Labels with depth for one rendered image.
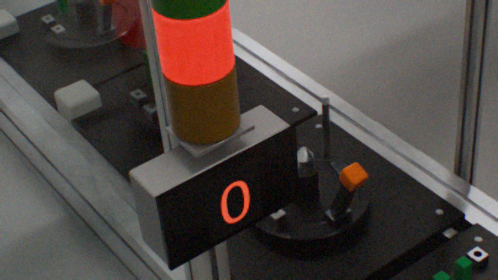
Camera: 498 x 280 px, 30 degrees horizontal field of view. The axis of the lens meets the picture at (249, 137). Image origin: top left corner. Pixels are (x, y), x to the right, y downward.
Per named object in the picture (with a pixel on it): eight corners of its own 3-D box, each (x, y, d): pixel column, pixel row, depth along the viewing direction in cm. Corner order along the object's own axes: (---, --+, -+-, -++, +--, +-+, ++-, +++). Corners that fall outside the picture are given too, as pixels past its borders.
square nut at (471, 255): (488, 261, 94) (489, 254, 94) (477, 269, 94) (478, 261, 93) (476, 252, 95) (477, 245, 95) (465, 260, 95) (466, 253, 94)
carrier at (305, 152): (465, 227, 101) (473, 135, 93) (289, 341, 91) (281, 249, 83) (320, 125, 117) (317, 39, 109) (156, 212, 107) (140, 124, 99)
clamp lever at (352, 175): (350, 213, 97) (370, 175, 91) (336, 222, 96) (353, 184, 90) (329, 187, 99) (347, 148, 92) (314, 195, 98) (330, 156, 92)
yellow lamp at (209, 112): (254, 124, 67) (249, 67, 64) (196, 154, 65) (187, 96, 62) (214, 93, 70) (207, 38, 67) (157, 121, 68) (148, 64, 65)
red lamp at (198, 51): (249, 65, 64) (244, 2, 61) (187, 95, 62) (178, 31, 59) (207, 36, 67) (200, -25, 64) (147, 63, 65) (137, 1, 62)
